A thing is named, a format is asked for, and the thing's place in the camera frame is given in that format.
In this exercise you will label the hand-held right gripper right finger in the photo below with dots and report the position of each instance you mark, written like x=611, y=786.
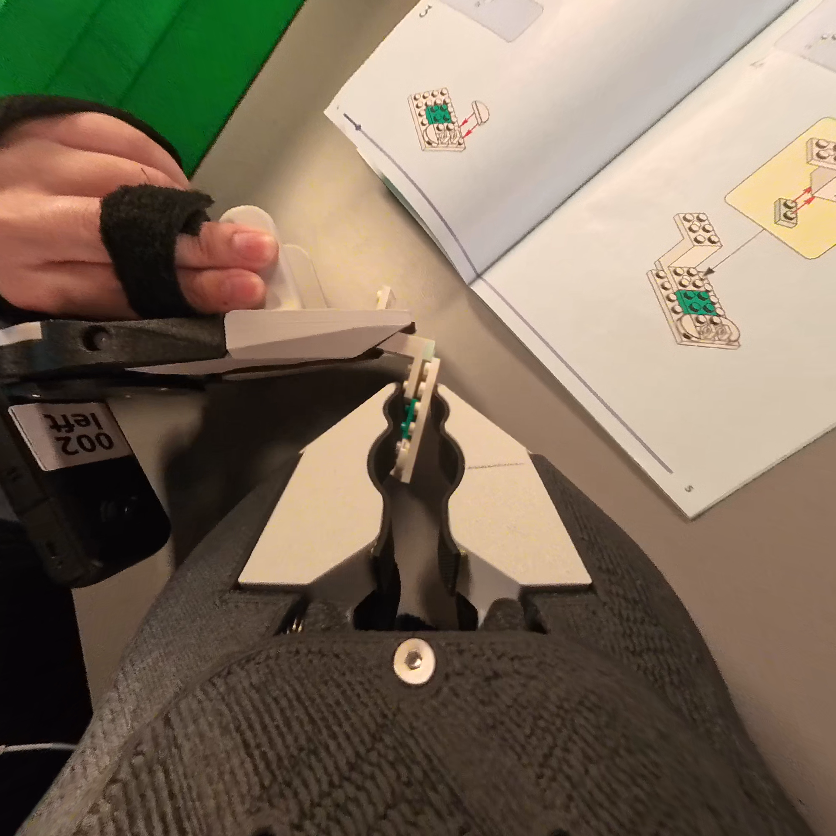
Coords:
x=516, y=522

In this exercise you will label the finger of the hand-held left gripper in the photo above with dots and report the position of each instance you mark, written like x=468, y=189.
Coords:
x=307, y=333
x=261, y=367

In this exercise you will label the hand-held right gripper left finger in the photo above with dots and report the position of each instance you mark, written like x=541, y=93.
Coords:
x=313, y=516

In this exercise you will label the white lego plate green tile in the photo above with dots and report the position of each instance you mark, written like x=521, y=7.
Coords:
x=408, y=457

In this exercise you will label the small white lego piece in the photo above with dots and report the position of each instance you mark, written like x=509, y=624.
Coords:
x=385, y=299

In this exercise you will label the lego instruction booklet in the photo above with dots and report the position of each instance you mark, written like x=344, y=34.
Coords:
x=588, y=228

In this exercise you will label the person's left hand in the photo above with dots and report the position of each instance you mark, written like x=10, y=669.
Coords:
x=52, y=215

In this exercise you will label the green plastic storage bin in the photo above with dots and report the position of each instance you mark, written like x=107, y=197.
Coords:
x=130, y=52

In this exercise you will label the person's black clothed torso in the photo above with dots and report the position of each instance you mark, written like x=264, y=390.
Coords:
x=32, y=653

